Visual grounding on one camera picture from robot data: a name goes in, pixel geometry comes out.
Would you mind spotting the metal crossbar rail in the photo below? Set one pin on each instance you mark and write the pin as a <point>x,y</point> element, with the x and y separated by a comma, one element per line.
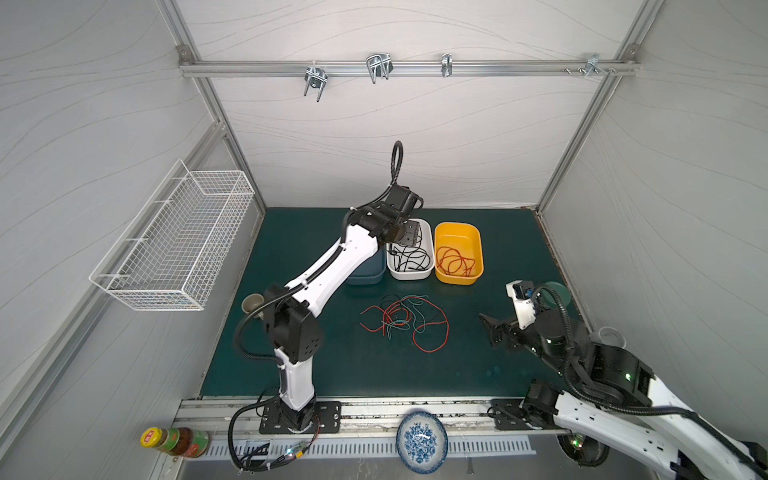
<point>401,68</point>

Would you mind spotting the blue plastic bin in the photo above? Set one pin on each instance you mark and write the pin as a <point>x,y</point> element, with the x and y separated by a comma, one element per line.
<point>370,272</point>

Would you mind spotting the middle metal U-bolt clamp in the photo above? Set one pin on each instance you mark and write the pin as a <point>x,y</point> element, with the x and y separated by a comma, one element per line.
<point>379,65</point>

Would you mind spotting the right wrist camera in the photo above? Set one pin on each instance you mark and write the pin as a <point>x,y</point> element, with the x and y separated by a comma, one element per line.
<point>521,294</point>

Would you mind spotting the green round lid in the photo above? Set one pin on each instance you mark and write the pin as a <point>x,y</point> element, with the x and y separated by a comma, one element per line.
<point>561,290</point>

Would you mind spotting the left metal U-bolt clamp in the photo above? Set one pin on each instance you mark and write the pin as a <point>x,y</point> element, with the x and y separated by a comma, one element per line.
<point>315,78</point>

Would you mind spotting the sauce bottle yellow cap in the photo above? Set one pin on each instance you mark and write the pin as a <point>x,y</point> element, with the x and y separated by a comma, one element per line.
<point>177,442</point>

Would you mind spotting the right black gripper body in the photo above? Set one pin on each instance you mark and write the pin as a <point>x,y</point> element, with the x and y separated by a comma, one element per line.
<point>509,334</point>

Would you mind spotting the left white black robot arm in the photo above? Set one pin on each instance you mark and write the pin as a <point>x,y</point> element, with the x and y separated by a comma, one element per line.
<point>290,312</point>

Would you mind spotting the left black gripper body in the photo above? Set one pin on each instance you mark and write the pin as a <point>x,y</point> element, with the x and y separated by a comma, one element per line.
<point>406,233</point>

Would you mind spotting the small metal hook clamp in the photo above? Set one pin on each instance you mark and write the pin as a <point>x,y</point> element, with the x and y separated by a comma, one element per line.
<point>446,65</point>

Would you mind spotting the blue white patterned plate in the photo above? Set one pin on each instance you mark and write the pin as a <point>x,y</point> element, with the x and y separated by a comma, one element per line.
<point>422,442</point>

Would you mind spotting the yellow plastic bin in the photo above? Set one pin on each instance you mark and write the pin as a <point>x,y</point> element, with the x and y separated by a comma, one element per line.
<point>458,253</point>

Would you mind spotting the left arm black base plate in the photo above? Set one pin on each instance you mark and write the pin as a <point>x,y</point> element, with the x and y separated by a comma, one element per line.
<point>316,416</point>

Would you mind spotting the white wire wall basket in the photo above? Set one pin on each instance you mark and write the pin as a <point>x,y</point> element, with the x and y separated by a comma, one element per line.
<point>170,254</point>

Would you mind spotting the white plastic bin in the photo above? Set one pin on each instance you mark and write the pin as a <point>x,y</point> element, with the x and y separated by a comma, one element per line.
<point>412,264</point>

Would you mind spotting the beige mug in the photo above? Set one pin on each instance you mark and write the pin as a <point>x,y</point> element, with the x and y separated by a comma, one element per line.
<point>251,305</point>

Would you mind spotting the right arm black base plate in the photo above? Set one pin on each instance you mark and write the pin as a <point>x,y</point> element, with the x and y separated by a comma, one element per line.
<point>507,415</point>

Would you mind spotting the metal u-bolt clamp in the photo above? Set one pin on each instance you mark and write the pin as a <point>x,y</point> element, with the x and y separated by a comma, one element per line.
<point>379,65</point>
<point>315,78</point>

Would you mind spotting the right metal bolt bracket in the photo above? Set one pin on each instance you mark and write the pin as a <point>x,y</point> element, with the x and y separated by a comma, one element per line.
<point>591,67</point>

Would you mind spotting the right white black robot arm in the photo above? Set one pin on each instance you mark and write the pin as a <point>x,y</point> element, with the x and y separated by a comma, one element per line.
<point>610,399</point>

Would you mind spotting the white vent strip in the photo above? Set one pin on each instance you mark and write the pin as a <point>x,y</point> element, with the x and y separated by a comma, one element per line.
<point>336,447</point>

